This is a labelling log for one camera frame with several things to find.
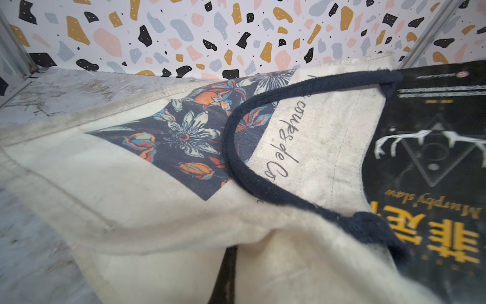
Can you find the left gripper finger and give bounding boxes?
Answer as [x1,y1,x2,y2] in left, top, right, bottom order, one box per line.
[208,246,238,304]

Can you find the cream canvas tote bag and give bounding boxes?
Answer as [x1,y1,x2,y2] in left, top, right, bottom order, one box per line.
[1,53,440,303]

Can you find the black book with gold text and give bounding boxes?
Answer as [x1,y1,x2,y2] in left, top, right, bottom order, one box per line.
[363,61,485,303]

